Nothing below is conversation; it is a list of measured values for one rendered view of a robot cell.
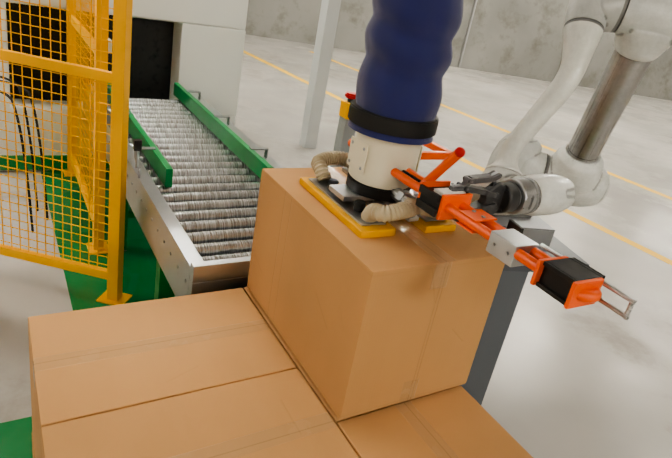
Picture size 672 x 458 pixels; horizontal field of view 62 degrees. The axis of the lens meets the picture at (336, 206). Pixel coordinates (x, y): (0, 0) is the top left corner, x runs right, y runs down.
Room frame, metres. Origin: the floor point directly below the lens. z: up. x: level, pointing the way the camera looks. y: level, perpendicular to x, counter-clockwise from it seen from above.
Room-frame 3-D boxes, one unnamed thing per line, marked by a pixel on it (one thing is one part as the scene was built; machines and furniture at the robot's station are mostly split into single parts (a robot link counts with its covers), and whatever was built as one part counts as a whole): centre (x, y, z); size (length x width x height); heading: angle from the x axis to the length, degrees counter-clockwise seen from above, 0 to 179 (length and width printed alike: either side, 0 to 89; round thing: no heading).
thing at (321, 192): (1.33, -0.02, 0.98); 0.34 x 0.10 x 0.05; 33
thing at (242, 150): (3.08, 0.75, 0.60); 1.60 x 0.11 x 0.09; 34
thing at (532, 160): (1.90, -0.59, 1.00); 0.18 x 0.16 x 0.22; 79
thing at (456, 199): (1.17, -0.23, 1.08); 0.10 x 0.08 x 0.06; 123
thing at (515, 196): (1.25, -0.37, 1.08); 0.09 x 0.07 x 0.08; 124
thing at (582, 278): (0.87, -0.42, 1.08); 0.08 x 0.07 x 0.05; 33
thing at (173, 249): (2.46, 1.04, 0.50); 2.31 x 0.05 x 0.19; 34
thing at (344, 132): (2.43, 0.02, 0.50); 0.07 x 0.07 x 1.00; 34
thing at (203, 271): (1.67, 0.11, 0.58); 0.70 x 0.03 x 0.06; 124
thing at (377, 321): (1.37, -0.10, 0.75); 0.60 x 0.40 x 0.40; 34
